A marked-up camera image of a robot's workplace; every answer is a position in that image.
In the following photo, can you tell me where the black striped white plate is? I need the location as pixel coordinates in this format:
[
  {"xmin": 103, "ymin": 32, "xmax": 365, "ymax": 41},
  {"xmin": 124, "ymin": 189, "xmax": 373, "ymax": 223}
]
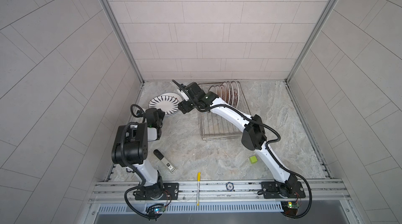
[{"xmin": 148, "ymin": 92, "xmax": 183, "ymax": 116}]

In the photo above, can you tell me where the orange sunburst plate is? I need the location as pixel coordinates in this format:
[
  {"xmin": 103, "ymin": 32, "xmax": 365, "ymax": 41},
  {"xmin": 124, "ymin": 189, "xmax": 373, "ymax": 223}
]
[
  {"xmin": 219, "ymin": 84, "xmax": 227, "ymax": 101},
  {"xmin": 223, "ymin": 81, "xmax": 230, "ymax": 104},
  {"xmin": 208, "ymin": 85, "xmax": 222, "ymax": 97}
]

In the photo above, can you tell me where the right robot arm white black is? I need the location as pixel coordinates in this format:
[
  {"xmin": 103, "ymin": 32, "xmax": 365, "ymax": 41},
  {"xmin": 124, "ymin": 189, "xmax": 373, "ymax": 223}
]
[{"xmin": 172, "ymin": 80, "xmax": 298, "ymax": 198}]

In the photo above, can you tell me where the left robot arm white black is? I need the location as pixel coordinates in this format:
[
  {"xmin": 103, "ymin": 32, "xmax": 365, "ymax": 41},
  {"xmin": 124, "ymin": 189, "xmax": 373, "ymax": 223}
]
[{"xmin": 111, "ymin": 104, "xmax": 165, "ymax": 199}]

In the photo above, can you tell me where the rearmost white plate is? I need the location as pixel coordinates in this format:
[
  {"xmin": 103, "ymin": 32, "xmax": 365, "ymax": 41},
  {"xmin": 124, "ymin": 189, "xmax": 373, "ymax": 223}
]
[{"xmin": 231, "ymin": 81, "xmax": 239, "ymax": 108}]

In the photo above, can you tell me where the black silver remote tool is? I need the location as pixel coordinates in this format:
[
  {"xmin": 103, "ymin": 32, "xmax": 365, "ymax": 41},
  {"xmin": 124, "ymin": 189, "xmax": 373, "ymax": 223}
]
[{"xmin": 153, "ymin": 149, "xmax": 176, "ymax": 173}]

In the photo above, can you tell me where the yellow white pen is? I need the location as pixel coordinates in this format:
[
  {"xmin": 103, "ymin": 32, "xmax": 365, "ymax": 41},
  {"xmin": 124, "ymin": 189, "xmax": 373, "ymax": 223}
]
[{"xmin": 196, "ymin": 172, "xmax": 201, "ymax": 207}]

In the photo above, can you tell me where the green cube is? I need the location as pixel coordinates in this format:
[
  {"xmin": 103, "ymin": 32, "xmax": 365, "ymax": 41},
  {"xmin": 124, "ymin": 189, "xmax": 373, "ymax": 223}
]
[{"xmin": 249, "ymin": 156, "xmax": 258, "ymax": 164}]

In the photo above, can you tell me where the left circuit board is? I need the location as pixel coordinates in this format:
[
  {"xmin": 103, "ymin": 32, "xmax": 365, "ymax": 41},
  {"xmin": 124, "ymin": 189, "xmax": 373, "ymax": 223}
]
[{"xmin": 146, "ymin": 204, "xmax": 165, "ymax": 219}]

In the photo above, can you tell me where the circuit board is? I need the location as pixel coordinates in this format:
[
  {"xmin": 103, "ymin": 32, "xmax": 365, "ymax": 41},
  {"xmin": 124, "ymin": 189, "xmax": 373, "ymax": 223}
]
[
  {"xmin": 146, "ymin": 204, "xmax": 165, "ymax": 219},
  {"xmin": 281, "ymin": 202, "xmax": 300, "ymax": 217}
]

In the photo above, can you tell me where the round blue white token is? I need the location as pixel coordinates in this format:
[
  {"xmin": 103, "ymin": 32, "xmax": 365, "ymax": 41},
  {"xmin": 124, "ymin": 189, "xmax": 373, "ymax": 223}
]
[{"xmin": 226, "ymin": 182, "xmax": 234, "ymax": 192}]

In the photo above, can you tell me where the right circuit board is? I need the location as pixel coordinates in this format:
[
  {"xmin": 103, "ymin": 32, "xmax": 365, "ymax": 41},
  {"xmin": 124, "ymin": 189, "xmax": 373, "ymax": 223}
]
[{"xmin": 281, "ymin": 202, "xmax": 300, "ymax": 217}]

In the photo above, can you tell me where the metal wire dish rack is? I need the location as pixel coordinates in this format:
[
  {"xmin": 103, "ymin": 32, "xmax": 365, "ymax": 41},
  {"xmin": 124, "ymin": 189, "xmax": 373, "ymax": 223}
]
[{"xmin": 198, "ymin": 81, "xmax": 251, "ymax": 141}]

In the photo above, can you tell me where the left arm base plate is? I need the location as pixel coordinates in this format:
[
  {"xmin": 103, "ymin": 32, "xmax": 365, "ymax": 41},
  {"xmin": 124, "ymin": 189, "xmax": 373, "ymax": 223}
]
[{"xmin": 133, "ymin": 183, "xmax": 179, "ymax": 201}]

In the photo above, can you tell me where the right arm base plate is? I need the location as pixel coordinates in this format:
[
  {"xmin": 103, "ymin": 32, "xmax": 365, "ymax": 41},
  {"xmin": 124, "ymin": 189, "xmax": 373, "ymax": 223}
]
[{"xmin": 259, "ymin": 181, "xmax": 306, "ymax": 199}]

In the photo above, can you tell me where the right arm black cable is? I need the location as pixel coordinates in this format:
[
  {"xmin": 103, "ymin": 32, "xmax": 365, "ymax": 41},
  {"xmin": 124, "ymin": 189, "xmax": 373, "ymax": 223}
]
[{"xmin": 172, "ymin": 79, "xmax": 313, "ymax": 219}]

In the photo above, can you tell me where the aluminium mounting rail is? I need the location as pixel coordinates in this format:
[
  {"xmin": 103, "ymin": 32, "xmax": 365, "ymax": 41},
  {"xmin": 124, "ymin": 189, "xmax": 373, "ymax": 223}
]
[{"xmin": 89, "ymin": 179, "xmax": 351, "ymax": 204}]

